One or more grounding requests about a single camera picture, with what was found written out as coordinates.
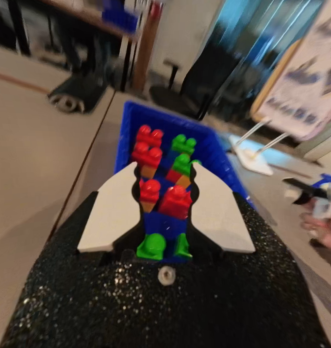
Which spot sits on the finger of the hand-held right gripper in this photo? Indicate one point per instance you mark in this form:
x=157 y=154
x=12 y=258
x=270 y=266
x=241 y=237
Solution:
x=291 y=191

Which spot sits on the instruction board stand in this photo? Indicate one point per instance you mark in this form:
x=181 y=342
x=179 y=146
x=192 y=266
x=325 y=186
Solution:
x=304 y=95

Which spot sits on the pile of mega blocks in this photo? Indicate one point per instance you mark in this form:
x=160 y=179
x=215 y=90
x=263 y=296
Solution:
x=149 y=155

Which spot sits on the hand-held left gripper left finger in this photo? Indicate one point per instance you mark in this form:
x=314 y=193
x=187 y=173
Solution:
x=111 y=214

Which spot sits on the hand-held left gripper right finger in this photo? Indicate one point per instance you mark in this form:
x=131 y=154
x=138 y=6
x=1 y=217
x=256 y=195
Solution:
x=222 y=217

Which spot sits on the wooden post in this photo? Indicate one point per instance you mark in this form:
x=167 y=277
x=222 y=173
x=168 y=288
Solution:
x=147 y=40

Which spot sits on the person's right hand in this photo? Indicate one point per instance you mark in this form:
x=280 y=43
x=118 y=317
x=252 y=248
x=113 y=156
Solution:
x=323 y=231

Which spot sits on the blue plastic bin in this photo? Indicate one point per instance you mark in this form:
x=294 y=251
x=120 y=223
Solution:
x=143 y=114
x=119 y=16

